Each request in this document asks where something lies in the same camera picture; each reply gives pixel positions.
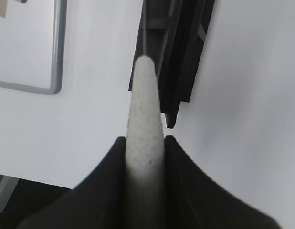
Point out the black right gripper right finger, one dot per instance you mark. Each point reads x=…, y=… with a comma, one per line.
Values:
x=195, y=201

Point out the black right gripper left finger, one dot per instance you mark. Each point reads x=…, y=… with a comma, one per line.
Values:
x=96, y=203

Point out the white-handled kitchen knife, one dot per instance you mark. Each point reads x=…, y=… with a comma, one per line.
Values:
x=144, y=184

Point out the black knife stand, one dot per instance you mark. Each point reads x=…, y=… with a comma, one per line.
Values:
x=172, y=33

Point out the white grey-rimmed cutting board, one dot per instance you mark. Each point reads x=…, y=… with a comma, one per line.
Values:
x=32, y=35

